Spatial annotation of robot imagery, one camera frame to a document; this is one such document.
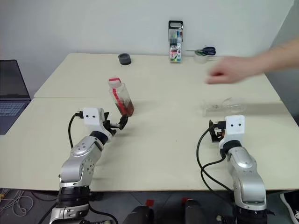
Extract clear tape roll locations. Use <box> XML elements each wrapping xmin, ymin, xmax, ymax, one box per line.
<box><xmin>194</xmin><ymin>51</ymin><xmax>209</xmax><ymax>64</ymax></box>

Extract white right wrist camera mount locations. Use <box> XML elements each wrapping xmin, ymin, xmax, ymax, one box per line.
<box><xmin>224</xmin><ymin>114</ymin><xmax>246</xmax><ymax>143</ymax></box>

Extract person's bare hand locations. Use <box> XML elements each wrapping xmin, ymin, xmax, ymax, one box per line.
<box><xmin>204</xmin><ymin>56</ymin><xmax>258</xmax><ymax>85</ymax></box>

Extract dark rounded shape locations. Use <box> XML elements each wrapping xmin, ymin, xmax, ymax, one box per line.
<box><xmin>181</xmin><ymin>197</ymin><xmax>209</xmax><ymax>224</ymax></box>
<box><xmin>122</xmin><ymin>199</ymin><xmax>155</xmax><ymax>224</ymax></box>

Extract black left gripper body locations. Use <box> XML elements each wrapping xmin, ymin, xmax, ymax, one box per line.
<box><xmin>102</xmin><ymin>112</ymin><xmax>121</xmax><ymax>137</ymax></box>

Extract marker pen set box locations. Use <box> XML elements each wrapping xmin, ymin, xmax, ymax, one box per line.
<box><xmin>168</xmin><ymin>20</ymin><xmax>185</xmax><ymax>64</ymax></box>

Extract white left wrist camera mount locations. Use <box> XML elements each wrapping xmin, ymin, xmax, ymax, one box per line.
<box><xmin>83</xmin><ymin>107</ymin><xmax>105</xmax><ymax>136</ymax></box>

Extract dark grey laptop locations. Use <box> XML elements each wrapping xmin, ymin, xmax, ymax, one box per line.
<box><xmin>0</xmin><ymin>59</ymin><xmax>32</xmax><ymax>136</ymax></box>

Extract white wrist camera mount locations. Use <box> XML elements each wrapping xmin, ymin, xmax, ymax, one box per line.
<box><xmin>83</xmin><ymin>107</ymin><xmax>105</xmax><ymax>136</ymax></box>
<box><xmin>224</xmin><ymin>114</ymin><xmax>246</xmax><ymax>143</ymax></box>

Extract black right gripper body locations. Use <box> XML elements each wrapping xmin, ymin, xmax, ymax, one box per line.
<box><xmin>214</xmin><ymin>120</ymin><xmax>227</xmax><ymax>141</ymax></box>

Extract blue handled scissors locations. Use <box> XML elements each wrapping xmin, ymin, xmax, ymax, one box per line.
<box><xmin>185</xmin><ymin>46</ymin><xmax>217</xmax><ymax>56</ymax></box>

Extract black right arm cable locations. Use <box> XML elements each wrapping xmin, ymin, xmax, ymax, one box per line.
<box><xmin>196</xmin><ymin>127</ymin><xmax>235</xmax><ymax>192</ymax></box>

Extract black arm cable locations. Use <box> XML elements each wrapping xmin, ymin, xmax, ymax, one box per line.
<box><xmin>68</xmin><ymin>112</ymin><xmax>85</xmax><ymax>149</ymax></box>
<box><xmin>196</xmin><ymin>127</ymin><xmax>235</xmax><ymax>192</ymax></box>

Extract clear jar with red contents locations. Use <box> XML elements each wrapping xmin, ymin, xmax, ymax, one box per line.
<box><xmin>107</xmin><ymin>77</ymin><xmax>135</xmax><ymax>117</ymax></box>

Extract white floor cable bundle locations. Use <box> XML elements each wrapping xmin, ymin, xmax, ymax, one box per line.
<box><xmin>0</xmin><ymin>187</ymin><xmax>35</xmax><ymax>217</ymax></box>

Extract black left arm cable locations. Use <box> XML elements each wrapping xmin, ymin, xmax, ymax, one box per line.
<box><xmin>68</xmin><ymin>112</ymin><xmax>85</xmax><ymax>149</ymax></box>

